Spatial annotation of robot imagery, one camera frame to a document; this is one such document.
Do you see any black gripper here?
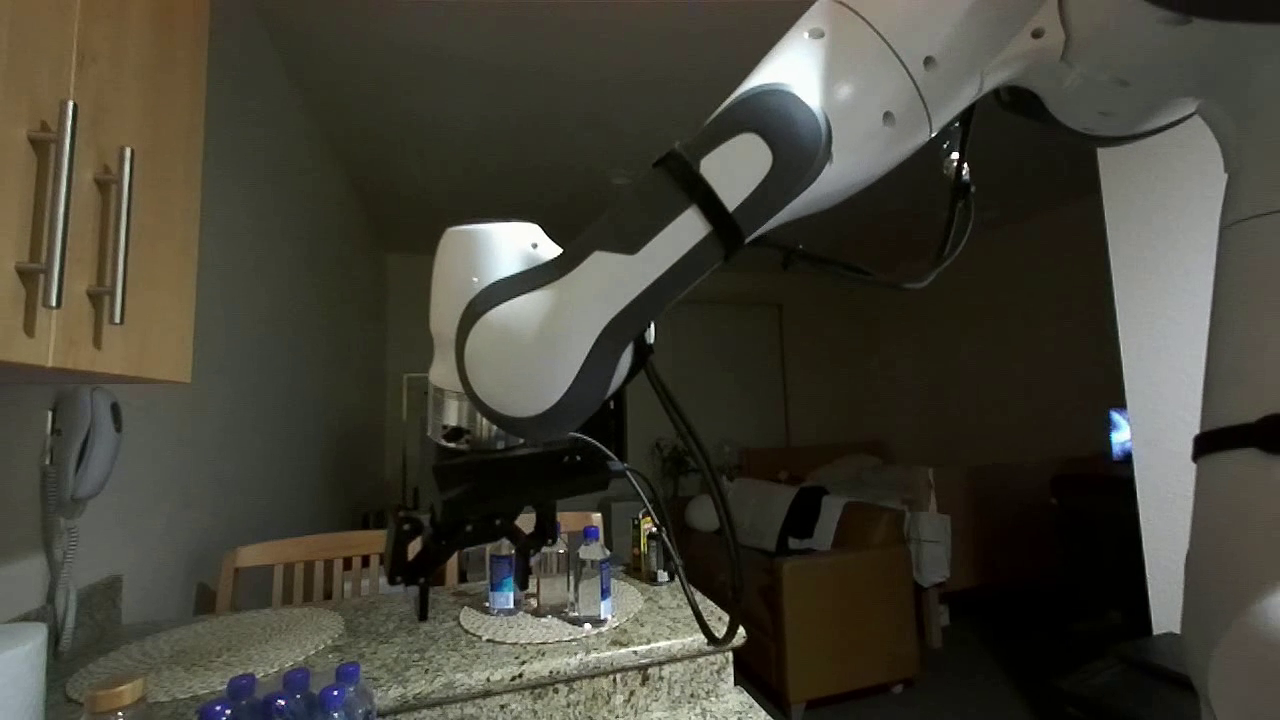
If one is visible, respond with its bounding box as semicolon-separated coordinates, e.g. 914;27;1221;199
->
383;439;616;586

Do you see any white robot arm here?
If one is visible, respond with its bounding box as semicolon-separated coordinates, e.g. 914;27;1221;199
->
427;0;1280;602

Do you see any water bottle blue cap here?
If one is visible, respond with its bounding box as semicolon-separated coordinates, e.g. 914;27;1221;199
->
573;523;611;626

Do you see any wooden chair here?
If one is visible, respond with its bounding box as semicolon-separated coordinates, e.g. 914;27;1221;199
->
211;527;388;613

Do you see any beige armchair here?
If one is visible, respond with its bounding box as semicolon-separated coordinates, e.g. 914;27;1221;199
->
676;449;954;720

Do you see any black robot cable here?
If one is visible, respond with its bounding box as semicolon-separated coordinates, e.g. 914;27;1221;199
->
566;331;753;652

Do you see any wooden wall cabinet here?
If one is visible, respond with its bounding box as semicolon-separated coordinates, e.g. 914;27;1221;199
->
0;0;211;384

